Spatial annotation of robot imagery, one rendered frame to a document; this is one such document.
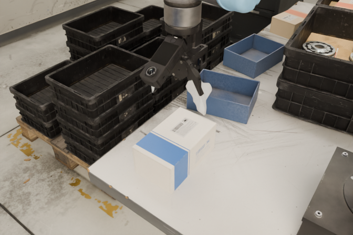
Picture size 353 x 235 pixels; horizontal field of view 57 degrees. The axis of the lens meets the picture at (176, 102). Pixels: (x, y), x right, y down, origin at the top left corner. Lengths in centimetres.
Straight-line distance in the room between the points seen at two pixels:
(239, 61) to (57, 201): 111
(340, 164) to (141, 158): 46
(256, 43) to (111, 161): 82
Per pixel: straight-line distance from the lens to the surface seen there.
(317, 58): 96
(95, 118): 139
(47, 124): 180
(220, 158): 90
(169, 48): 66
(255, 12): 262
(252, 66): 122
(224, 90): 115
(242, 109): 99
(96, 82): 161
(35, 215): 176
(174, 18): 64
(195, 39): 71
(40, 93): 204
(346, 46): 129
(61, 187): 182
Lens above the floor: 135
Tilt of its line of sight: 37 degrees down
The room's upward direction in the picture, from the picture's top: straight up
